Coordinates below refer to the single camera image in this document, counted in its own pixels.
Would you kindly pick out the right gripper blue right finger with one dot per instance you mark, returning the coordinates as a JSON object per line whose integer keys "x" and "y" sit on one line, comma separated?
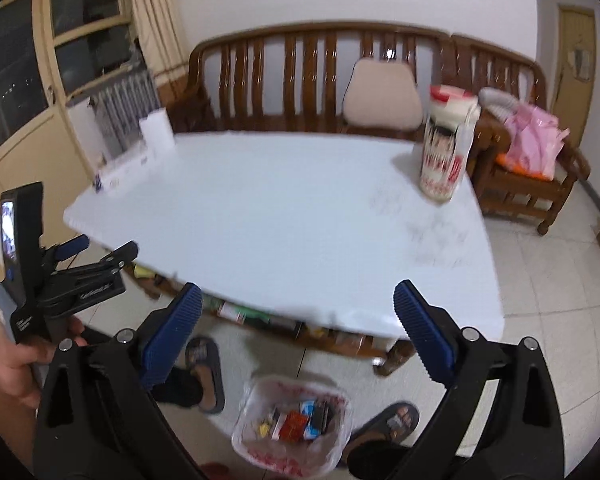
{"x": 424, "y": 326}

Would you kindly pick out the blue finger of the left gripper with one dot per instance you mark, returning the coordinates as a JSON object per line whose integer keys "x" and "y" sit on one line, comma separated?
{"x": 71, "y": 248}

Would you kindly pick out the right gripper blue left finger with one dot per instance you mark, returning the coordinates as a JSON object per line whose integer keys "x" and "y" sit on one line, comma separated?
{"x": 164, "y": 333}

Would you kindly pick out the dark grey crystal-bullet box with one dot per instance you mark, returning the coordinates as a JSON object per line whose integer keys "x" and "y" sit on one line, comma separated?
{"x": 320, "y": 418}

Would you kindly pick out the yellow snack wrapper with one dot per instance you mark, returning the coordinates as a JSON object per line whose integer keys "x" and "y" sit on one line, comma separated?
{"x": 265, "y": 427}

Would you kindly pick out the blue cartoon medicine box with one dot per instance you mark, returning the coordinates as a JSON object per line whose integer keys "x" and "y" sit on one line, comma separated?
{"x": 307, "y": 409}

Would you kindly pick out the red cigarette pack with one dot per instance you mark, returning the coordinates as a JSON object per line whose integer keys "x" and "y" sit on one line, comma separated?
{"x": 292, "y": 426}

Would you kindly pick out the person's left forearm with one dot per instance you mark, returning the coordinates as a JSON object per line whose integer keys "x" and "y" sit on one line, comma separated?
{"x": 17, "y": 428}

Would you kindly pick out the white red plastic trash bag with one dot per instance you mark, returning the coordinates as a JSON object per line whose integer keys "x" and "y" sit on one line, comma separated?
{"x": 274, "y": 396}

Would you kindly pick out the yellow room door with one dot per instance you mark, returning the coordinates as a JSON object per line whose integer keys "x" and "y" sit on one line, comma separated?
{"x": 575, "y": 69}

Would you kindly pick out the person's left hand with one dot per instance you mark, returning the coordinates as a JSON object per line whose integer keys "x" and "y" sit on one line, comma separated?
{"x": 19, "y": 390}

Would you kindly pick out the long white product box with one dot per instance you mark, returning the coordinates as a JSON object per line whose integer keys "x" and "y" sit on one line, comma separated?
{"x": 125, "y": 171}

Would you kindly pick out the right black sandal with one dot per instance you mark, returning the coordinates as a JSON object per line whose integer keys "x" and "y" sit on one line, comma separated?
{"x": 395, "y": 423}

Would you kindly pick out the red stool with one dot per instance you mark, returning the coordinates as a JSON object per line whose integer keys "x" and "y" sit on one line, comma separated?
{"x": 215, "y": 471}

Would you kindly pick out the white paper roll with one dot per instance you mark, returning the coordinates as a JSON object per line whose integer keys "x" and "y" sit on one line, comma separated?
{"x": 157, "y": 132}

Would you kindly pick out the grey cast iron radiator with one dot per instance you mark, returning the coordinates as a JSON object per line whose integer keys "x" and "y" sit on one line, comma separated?
{"x": 119, "y": 106}

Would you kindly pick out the wooden armchair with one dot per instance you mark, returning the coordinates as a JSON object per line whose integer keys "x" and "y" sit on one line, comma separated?
{"x": 480, "y": 65}

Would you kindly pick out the cream balcony door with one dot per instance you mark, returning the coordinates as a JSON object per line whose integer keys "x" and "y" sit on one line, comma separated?
{"x": 51, "y": 53}

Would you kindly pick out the pink plastic bag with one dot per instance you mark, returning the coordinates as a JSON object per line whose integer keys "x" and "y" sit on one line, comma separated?
{"x": 535, "y": 142}

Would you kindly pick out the Nezha popcorn bucket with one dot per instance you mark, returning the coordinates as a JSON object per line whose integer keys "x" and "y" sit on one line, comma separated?
{"x": 448, "y": 136}

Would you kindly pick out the beige curtain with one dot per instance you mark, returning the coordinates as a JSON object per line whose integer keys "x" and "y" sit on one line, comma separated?
{"x": 159, "y": 28}

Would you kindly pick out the grey neck pillow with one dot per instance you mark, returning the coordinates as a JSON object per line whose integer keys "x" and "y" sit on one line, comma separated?
{"x": 498, "y": 103}

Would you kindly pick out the beige back cushion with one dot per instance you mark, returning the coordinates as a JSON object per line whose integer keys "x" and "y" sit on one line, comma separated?
{"x": 382, "y": 94}

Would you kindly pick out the long wooden bench sofa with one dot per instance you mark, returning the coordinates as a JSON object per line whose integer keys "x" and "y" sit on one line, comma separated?
{"x": 291, "y": 77}

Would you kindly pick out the wooden coffee table frame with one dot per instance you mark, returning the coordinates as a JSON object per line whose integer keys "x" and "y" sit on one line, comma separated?
{"x": 386, "y": 354}

